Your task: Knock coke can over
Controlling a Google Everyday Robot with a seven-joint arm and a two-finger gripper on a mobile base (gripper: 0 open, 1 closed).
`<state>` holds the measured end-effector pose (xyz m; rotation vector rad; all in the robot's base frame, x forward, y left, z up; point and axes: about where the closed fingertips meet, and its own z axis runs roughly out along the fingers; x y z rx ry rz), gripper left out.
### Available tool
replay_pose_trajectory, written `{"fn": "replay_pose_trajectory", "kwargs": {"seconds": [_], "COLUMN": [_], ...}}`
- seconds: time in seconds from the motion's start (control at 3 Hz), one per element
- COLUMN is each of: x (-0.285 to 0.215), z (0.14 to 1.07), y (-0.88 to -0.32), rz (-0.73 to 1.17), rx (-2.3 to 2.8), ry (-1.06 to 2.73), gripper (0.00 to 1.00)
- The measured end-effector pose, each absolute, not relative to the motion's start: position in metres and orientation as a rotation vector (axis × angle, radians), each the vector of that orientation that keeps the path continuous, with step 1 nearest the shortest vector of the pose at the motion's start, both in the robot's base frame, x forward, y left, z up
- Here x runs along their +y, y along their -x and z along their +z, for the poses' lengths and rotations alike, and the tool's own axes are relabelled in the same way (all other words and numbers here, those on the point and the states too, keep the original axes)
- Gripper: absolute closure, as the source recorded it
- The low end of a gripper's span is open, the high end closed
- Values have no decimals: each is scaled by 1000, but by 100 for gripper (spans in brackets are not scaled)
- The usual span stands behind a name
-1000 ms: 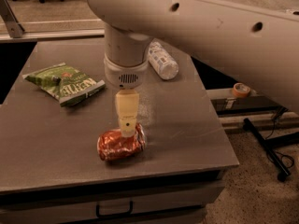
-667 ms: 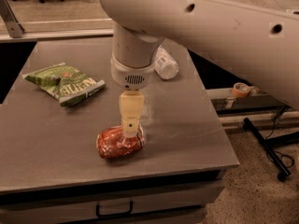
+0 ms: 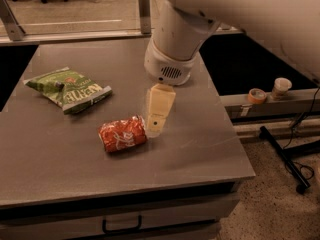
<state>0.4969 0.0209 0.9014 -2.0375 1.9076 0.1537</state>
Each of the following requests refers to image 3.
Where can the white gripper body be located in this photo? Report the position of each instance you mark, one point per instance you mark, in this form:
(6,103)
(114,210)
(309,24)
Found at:
(166,69)

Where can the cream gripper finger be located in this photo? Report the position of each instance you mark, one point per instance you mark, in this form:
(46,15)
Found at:
(161,98)

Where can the red coke can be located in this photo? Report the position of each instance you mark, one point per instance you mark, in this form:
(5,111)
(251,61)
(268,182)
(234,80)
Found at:
(122,134)

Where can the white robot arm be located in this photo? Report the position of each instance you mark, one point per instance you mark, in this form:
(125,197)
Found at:
(184,25)

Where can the grey low shelf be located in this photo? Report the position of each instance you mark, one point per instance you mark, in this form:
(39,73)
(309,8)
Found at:
(295,102)

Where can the orange tape roll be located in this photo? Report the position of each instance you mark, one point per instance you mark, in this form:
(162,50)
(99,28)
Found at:
(257,96)

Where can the green chip bag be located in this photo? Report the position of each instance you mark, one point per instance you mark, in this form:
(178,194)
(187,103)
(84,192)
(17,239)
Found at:
(70,90)

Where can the paper coffee cup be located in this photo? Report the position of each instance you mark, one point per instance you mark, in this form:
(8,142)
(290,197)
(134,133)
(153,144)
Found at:
(280,88)

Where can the grey cabinet drawer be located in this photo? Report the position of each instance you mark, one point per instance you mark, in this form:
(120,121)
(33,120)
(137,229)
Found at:
(196,218)

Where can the black stand base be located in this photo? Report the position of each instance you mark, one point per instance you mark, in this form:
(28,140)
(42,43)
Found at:
(302,173)

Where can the middle metal railing bracket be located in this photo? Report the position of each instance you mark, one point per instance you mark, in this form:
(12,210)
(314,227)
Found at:
(144,16)

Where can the metal railing bracket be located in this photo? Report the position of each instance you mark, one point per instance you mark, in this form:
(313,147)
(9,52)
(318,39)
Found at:
(14,31)
(144,16)

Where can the black drawer handle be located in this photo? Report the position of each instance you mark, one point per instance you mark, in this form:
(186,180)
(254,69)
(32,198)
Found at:
(121,225)

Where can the left metal railing bracket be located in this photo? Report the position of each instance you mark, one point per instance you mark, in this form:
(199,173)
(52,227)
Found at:
(14,31)

